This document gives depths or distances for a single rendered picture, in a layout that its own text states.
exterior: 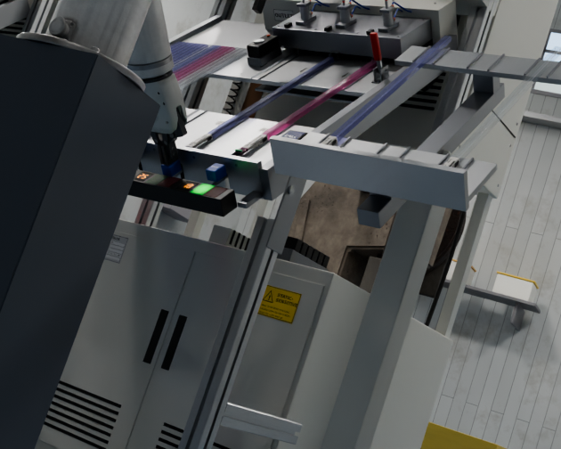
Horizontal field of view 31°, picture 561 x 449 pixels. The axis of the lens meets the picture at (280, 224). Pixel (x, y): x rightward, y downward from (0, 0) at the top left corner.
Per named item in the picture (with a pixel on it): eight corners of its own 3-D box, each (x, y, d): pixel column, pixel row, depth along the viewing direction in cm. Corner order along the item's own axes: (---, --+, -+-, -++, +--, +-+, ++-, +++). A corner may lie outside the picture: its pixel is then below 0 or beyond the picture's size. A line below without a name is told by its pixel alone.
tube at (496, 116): (435, 190, 148) (434, 183, 148) (427, 188, 149) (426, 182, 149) (562, 53, 182) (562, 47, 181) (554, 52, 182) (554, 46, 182)
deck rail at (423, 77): (272, 201, 178) (267, 169, 175) (263, 199, 179) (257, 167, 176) (459, 61, 225) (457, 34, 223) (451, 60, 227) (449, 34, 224)
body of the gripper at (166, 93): (115, 72, 177) (128, 131, 182) (157, 78, 171) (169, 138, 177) (143, 58, 182) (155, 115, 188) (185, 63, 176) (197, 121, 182)
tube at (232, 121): (185, 156, 188) (184, 151, 187) (180, 155, 189) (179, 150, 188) (333, 61, 222) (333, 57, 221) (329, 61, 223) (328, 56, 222)
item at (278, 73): (374, 116, 204) (372, 92, 202) (141, 83, 242) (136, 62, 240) (451, 59, 227) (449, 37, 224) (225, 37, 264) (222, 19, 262)
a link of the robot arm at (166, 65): (112, 62, 176) (116, 78, 177) (149, 67, 171) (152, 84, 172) (144, 46, 181) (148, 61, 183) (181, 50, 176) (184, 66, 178)
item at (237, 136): (264, 183, 178) (262, 167, 177) (22, 134, 216) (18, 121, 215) (324, 140, 191) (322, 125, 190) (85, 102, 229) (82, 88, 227)
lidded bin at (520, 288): (532, 308, 1068) (539, 287, 1071) (528, 302, 1037) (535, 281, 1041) (495, 297, 1084) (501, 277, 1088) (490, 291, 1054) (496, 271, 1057)
